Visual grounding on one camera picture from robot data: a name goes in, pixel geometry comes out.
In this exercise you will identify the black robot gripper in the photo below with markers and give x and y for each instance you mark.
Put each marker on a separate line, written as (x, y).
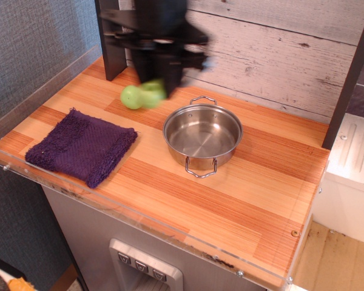
(160, 27)

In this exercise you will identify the green handled grey spatula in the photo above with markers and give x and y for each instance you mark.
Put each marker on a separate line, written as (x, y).
(152, 93)

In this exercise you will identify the purple folded cloth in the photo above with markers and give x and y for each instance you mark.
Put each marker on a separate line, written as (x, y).
(83, 147)

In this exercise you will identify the green toy apple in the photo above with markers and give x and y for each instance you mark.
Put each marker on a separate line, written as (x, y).
(131, 97)

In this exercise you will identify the stainless steel pot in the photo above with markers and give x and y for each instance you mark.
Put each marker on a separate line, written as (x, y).
(202, 136)

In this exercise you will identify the grey toy fridge front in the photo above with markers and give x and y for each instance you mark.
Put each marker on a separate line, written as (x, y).
(112, 255)

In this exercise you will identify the white toy sink unit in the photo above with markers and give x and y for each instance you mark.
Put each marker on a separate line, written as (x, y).
(339, 205)

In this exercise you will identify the dark left shelf post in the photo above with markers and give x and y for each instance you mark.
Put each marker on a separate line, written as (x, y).
(114, 56)

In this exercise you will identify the dark shelf post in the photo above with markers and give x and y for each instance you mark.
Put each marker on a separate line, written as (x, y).
(345, 95)
(114, 56)

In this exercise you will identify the dark right shelf post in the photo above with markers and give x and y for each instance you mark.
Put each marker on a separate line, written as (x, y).
(345, 95)

